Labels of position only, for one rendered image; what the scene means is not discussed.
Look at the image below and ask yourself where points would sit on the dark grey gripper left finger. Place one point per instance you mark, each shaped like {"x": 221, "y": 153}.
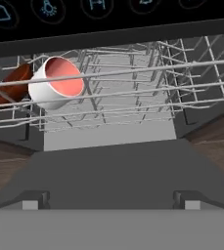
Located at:
{"x": 35, "y": 199}

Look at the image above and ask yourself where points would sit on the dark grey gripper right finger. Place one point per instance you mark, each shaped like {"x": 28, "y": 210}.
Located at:
{"x": 188, "y": 199}

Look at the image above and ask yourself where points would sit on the dark grey dishwasher door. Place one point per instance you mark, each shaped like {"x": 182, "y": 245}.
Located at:
{"x": 116, "y": 172}

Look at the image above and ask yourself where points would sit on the white cup with pink inside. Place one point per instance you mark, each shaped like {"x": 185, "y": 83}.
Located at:
{"x": 53, "y": 85}

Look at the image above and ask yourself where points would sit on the brown bowl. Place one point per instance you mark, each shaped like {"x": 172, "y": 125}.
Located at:
{"x": 14, "y": 85}

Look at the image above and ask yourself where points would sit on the black dishwasher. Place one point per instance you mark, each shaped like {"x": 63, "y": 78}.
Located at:
{"x": 111, "y": 22}

